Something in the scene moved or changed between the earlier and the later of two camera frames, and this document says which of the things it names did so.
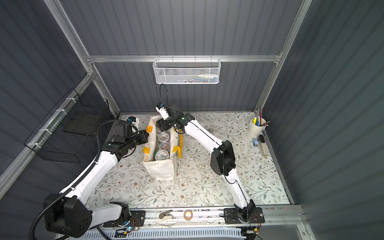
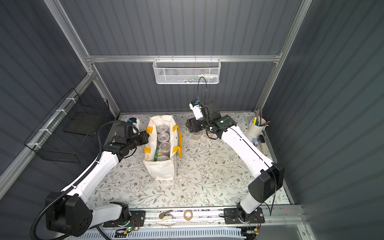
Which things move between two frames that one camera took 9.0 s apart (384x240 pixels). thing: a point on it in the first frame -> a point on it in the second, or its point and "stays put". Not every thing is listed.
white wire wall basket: x=186 y=70 stays put
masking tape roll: x=185 y=213 stays put
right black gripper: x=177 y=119 -> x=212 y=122
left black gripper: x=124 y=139 stays put
